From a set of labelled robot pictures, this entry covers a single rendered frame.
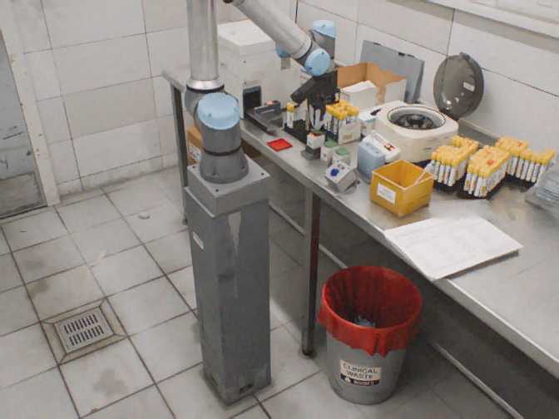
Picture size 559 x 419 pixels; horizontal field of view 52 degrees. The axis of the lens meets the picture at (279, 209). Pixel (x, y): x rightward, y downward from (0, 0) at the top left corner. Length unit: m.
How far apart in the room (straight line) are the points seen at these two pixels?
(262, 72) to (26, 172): 1.68
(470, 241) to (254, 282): 0.72
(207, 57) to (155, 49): 1.80
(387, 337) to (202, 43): 1.11
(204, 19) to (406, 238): 0.82
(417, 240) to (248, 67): 0.98
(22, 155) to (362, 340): 2.17
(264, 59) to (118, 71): 1.39
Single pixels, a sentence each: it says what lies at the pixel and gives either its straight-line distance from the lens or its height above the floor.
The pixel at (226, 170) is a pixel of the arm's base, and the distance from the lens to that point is 1.70.
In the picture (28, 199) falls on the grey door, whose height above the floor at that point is 0.08.
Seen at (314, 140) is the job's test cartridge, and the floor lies 0.94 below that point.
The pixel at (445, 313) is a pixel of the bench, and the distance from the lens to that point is 2.34.
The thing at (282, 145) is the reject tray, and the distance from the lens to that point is 2.09.
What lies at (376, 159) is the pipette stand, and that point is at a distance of 1.83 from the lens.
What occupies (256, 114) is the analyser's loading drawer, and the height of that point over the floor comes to 0.93.
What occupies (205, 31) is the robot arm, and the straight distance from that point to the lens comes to 1.69.
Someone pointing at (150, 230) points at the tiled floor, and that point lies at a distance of 3.22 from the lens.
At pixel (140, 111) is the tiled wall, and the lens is 3.59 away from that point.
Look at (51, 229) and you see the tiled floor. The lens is 3.39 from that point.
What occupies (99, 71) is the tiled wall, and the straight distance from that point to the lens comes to 3.43.
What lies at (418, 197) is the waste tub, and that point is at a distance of 1.74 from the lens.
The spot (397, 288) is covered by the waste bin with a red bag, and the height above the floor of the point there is 0.39.
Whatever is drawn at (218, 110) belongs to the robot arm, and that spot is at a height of 1.17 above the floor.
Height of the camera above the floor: 1.82
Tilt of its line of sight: 33 degrees down
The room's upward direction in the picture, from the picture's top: straight up
